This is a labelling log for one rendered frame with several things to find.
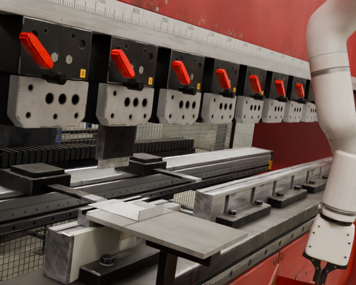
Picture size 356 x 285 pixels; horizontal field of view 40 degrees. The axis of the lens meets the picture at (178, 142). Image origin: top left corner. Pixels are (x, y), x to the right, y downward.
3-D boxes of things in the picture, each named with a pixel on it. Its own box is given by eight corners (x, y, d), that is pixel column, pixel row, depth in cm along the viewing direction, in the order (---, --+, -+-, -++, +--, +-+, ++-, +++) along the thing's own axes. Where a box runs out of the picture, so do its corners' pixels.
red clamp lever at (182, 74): (184, 59, 102) (198, 91, 109) (168, 57, 104) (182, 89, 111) (180, 65, 101) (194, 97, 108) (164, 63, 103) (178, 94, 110)
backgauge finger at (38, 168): (81, 214, 99) (84, 189, 99) (-2, 185, 113) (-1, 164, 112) (118, 204, 110) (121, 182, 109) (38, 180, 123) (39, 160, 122)
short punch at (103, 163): (101, 171, 97) (106, 123, 96) (93, 168, 98) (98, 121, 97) (131, 166, 106) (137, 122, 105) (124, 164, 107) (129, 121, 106)
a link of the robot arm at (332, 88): (321, 78, 129) (338, 193, 128) (305, 73, 115) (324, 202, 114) (357, 72, 125) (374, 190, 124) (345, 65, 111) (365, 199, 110)
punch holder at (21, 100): (14, 128, 73) (24, 15, 71) (-22, 119, 77) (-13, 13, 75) (84, 126, 86) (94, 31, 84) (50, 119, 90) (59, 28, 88)
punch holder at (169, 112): (163, 125, 107) (173, 48, 105) (132, 119, 111) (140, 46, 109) (197, 124, 120) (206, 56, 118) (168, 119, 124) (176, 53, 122)
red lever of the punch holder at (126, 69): (124, 47, 85) (145, 86, 92) (106, 46, 87) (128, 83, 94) (119, 55, 84) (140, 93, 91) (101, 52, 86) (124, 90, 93)
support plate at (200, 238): (203, 259, 81) (204, 254, 81) (85, 219, 95) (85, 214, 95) (247, 237, 96) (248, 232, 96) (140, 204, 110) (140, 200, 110)
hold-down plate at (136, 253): (98, 290, 91) (100, 275, 91) (77, 280, 94) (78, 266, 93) (182, 252, 116) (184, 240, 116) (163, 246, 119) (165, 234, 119)
